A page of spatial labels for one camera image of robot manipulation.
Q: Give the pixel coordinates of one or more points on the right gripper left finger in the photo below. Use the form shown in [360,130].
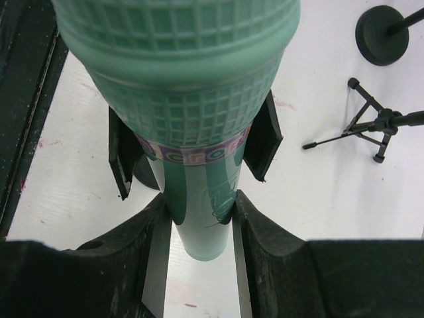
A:
[122,273]

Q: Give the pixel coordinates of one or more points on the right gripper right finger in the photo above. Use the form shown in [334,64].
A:
[281,275]

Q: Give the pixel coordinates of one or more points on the black tripod shock-mount stand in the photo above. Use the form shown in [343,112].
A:
[380,130]

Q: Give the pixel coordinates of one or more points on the teal microphone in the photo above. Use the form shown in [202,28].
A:
[188,79]

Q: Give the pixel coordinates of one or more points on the black round-base clip stand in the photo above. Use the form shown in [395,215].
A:
[382,34]

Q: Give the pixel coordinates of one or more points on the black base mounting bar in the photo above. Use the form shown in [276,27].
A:
[32,58]

